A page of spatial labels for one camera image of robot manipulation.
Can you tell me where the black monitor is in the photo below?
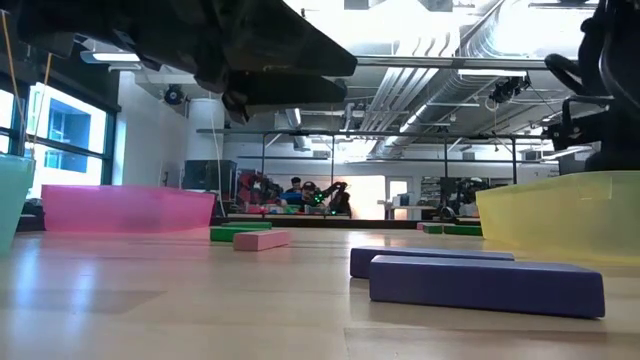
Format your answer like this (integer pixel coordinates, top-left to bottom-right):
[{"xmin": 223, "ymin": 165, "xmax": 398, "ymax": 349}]
[
  {"xmin": 182, "ymin": 158, "xmax": 238, "ymax": 192},
  {"xmin": 558, "ymin": 158, "xmax": 591, "ymax": 176}
]

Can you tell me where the black ceiling spotlight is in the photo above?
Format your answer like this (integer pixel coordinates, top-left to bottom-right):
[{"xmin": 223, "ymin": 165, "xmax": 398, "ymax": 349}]
[{"xmin": 164, "ymin": 83, "xmax": 185, "ymax": 106}]

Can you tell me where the yellow translucent plastic bin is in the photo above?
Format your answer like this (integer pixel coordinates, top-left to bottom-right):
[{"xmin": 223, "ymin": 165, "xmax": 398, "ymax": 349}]
[{"xmin": 474, "ymin": 170, "xmax": 640, "ymax": 264}]

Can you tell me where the white round column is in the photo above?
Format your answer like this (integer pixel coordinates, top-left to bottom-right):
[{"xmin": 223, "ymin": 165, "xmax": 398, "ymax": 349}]
[{"xmin": 186, "ymin": 97, "xmax": 226, "ymax": 162}]

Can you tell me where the red and black background robot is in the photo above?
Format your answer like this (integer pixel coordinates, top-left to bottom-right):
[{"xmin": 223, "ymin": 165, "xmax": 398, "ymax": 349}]
[{"xmin": 237, "ymin": 169, "xmax": 282, "ymax": 212}]

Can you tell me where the background wooden table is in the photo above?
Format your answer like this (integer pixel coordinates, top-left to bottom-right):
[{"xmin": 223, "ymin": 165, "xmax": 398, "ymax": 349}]
[{"xmin": 227, "ymin": 213, "xmax": 352, "ymax": 222}]

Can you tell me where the large bright window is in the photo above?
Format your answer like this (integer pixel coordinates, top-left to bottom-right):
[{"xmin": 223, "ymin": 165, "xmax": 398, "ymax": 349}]
[{"xmin": 22, "ymin": 82, "xmax": 117, "ymax": 201}]

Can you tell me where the black ceiling track fixture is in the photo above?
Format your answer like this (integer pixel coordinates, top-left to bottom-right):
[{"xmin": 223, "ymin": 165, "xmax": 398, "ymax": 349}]
[{"xmin": 528, "ymin": 0, "xmax": 599, "ymax": 11}]

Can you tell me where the narrow bright window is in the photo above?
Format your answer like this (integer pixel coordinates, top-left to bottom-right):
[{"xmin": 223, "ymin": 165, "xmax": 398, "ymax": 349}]
[{"xmin": 0, "ymin": 87, "xmax": 16, "ymax": 156}]

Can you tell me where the pink translucent plastic bin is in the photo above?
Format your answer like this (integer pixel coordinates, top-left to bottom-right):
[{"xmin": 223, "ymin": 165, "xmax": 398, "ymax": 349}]
[{"xmin": 41, "ymin": 184, "xmax": 217, "ymax": 234}]

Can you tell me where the purple wooden block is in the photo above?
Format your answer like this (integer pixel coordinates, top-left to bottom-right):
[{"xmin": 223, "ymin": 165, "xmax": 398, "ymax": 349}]
[
  {"xmin": 368, "ymin": 254, "xmax": 606, "ymax": 320},
  {"xmin": 348, "ymin": 244, "xmax": 516, "ymax": 280}
]

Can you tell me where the green translucent plastic bin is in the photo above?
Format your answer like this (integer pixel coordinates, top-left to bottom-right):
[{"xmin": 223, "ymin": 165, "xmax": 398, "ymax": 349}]
[{"xmin": 0, "ymin": 153, "xmax": 36, "ymax": 257}]

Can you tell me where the long ceiling light rail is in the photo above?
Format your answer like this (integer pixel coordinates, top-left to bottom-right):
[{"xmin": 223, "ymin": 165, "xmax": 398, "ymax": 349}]
[{"xmin": 79, "ymin": 49, "xmax": 551, "ymax": 71}]

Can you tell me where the black metal rack frame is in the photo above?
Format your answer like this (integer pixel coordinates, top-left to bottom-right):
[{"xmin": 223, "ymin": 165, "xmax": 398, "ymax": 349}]
[{"xmin": 195, "ymin": 127, "xmax": 601, "ymax": 190}]

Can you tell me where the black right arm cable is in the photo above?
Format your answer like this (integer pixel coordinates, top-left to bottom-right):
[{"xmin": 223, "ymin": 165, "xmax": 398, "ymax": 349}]
[{"xmin": 543, "ymin": 52, "xmax": 619, "ymax": 129}]

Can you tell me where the ribbed silver ceiling duct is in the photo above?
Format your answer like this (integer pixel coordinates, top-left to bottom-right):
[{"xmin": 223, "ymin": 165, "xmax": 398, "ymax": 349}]
[{"xmin": 359, "ymin": 0, "xmax": 546, "ymax": 156}]

